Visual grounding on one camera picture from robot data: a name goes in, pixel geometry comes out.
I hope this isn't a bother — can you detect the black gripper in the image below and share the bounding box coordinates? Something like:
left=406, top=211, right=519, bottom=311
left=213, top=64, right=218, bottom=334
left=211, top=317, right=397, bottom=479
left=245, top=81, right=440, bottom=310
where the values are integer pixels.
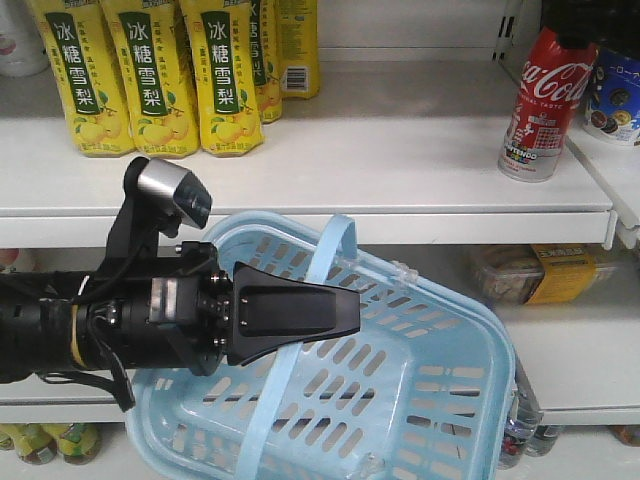
left=74, top=241, right=361, bottom=376

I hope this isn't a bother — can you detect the light blue plastic basket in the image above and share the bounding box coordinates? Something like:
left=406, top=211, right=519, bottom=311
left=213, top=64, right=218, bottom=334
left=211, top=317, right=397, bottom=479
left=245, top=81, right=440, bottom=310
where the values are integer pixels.
left=125, top=211, right=515, bottom=479

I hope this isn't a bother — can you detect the red coca cola bottle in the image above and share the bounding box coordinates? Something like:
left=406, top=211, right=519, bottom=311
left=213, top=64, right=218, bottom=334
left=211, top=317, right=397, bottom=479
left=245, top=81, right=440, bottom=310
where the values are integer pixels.
left=498, top=27, right=597, bottom=183

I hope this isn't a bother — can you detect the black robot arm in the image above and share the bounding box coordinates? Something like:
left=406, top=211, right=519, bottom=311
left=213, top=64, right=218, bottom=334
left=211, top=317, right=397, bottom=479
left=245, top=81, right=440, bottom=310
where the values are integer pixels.
left=1, top=242, right=360, bottom=383

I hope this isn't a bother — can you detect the white metal shelving unit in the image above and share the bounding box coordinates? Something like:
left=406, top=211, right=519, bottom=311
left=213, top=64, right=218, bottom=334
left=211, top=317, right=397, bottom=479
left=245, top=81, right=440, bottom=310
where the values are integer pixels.
left=0, top=0, right=640, bottom=480

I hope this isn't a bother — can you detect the yellow labelled pastry box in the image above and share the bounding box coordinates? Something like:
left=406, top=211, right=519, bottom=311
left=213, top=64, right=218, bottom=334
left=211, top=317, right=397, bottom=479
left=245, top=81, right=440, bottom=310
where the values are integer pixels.
left=467, top=243, right=623, bottom=305

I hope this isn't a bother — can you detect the clear water bottle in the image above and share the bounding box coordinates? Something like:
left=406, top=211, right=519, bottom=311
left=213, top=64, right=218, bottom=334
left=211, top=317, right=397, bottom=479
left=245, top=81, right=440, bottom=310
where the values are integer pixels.
left=498, top=358, right=542, bottom=470

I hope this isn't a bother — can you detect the yellow pear drink bottle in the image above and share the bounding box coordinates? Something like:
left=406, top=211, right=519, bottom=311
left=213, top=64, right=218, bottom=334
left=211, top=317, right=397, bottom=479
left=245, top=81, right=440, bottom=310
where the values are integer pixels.
left=180, top=0, right=264, bottom=157
left=99, top=1, right=200, bottom=159
left=26, top=1, right=136, bottom=157

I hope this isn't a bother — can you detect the blue cookie cup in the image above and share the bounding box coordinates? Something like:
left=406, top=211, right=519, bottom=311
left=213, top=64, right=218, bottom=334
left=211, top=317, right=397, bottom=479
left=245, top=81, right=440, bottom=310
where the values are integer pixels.
left=582, top=47, right=639, bottom=147

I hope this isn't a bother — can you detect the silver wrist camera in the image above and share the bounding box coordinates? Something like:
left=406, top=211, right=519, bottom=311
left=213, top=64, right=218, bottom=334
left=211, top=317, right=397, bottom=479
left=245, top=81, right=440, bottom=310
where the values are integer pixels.
left=123, top=156, right=213, bottom=238

